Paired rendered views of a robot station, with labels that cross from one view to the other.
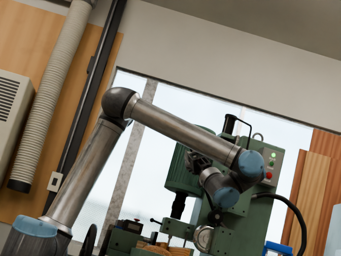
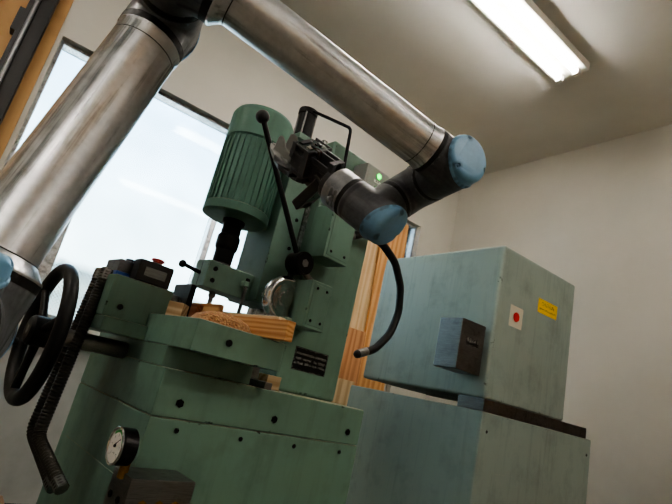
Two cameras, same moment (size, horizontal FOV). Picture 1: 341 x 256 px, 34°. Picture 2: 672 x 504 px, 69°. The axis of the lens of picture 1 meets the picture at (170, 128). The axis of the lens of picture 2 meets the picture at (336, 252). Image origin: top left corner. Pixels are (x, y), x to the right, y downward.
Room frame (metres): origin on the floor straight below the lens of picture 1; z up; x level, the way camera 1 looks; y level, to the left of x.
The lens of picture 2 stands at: (1.32, 0.27, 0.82)
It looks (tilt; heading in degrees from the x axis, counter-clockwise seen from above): 16 degrees up; 329
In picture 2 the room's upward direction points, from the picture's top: 13 degrees clockwise
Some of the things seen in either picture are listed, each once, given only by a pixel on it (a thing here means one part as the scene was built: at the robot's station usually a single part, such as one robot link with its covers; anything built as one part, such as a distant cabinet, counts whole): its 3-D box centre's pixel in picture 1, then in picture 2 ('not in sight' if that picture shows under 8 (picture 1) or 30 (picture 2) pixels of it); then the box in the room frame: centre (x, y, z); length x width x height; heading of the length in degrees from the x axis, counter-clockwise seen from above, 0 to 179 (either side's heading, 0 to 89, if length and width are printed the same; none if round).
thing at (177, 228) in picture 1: (176, 230); (222, 283); (2.53, -0.15, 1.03); 0.14 x 0.07 x 0.09; 100
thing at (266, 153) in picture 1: (267, 167); (367, 195); (2.44, -0.47, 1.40); 0.10 x 0.06 x 0.16; 100
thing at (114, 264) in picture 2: (128, 225); (138, 271); (2.50, 0.06, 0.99); 0.13 x 0.11 x 0.06; 10
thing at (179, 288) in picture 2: (145, 240); (169, 298); (2.52, -0.03, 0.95); 0.09 x 0.07 x 0.09; 10
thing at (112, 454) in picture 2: not in sight; (123, 452); (2.24, 0.03, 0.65); 0.06 x 0.04 x 0.08; 10
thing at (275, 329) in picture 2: (168, 253); (212, 322); (2.48, -0.14, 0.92); 0.62 x 0.02 x 0.04; 10
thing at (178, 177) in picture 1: (190, 160); (249, 169); (2.53, -0.13, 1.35); 0.18 x 0.18 x 0.31
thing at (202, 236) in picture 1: (206, 238); (283, 299); (2.43, -0.28, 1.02); 0.12 x 0.03 x 0.12; 100
